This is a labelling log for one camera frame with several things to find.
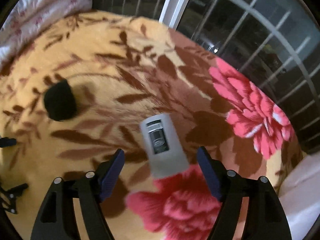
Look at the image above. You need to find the folded white floral quilt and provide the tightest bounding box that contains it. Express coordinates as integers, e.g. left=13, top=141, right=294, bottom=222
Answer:
left=0, top=0, right=98, bottom=64

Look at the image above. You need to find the white curtain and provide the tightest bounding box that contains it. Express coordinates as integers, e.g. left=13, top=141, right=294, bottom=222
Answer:
left=277, top=152, right=320, bottom=232

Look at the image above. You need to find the floral fleece blanket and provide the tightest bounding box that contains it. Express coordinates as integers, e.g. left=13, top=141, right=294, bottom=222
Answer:
left=0, top=10, right=304, bottom=240

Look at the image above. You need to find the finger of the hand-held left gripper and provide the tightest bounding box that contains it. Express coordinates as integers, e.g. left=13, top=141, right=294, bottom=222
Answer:
left=0, top=136, right=17, bottom=148
left=0, top=182, right=29, bottom=215

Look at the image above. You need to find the barred window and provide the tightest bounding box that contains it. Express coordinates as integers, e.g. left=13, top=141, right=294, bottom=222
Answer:
left=96, top=0, right=320, bottom=153

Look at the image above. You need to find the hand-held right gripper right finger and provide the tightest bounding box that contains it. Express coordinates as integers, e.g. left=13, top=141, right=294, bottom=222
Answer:
left=197, top=146, right=293, bottom=240

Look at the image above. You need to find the black round fluffy object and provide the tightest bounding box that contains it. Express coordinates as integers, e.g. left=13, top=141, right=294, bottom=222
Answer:
left=43, top=79, right=78, bottom=122

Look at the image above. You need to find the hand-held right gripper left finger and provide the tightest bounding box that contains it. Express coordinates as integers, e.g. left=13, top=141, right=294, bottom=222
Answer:
left=31, top=149, right=125, bottom=240

